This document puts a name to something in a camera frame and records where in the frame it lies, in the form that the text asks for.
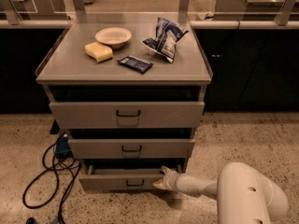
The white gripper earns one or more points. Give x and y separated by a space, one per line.
170 180

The grey bottom drawer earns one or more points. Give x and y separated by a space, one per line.
120 179

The grey middle drawer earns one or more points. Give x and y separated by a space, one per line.
131 148

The grey drawer cabinet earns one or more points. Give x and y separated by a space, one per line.
71 75

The blue power box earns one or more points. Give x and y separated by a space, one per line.
62 148

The blue flat snack packet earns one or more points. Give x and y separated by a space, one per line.
135 64

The yellow sponge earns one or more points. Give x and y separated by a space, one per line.
99 51

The crumpled blue chip bag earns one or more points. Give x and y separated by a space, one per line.
167 35

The white bowl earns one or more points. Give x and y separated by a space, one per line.
115 37

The grey railing bar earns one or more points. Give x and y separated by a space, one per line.
211 25

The background grey counter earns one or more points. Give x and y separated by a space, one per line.
247 10

